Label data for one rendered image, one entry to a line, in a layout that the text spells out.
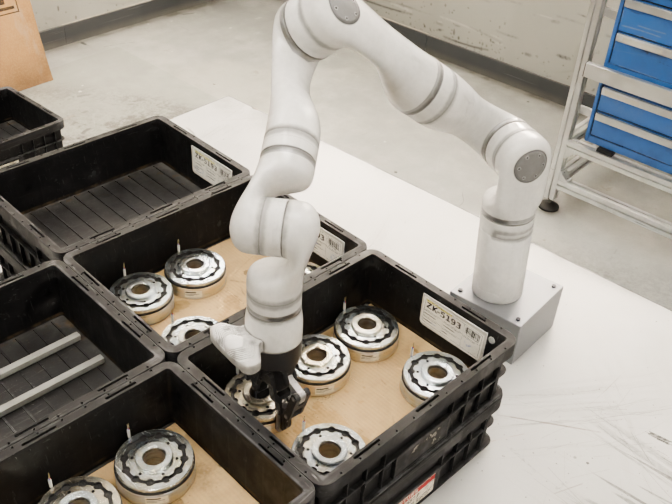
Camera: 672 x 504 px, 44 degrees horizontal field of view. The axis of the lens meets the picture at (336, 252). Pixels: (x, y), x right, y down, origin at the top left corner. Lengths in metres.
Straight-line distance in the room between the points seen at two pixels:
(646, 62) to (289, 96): 2.05
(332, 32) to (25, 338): 0.67
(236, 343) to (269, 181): 0.21
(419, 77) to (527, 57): 3.02
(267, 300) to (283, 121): 0.22
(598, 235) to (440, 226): 1.46
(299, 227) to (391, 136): 2.73
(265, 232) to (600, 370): 0.81
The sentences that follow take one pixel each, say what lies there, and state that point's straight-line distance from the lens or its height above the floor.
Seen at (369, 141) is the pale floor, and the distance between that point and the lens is 3.62.
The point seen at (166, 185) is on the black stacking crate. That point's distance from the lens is 1.72.
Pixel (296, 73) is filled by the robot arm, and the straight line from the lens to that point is 1.12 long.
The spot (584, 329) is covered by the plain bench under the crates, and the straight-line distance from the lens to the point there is 1.66.
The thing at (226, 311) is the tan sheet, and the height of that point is 0.83.
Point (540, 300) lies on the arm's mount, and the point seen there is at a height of 0.79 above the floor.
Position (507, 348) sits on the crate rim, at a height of 0.93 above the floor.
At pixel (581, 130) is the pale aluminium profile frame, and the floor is 0.30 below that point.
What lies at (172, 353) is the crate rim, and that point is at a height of 0.93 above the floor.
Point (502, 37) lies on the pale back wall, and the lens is 4.26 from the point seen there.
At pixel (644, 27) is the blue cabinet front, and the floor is 0.77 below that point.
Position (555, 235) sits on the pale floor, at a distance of 3.19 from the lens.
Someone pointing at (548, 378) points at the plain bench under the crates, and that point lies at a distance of 1.54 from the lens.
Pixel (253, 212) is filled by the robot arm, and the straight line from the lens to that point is 0.97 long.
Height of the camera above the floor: 1.73
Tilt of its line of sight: 36 degrees down
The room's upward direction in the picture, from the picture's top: 4 degrees clockwise
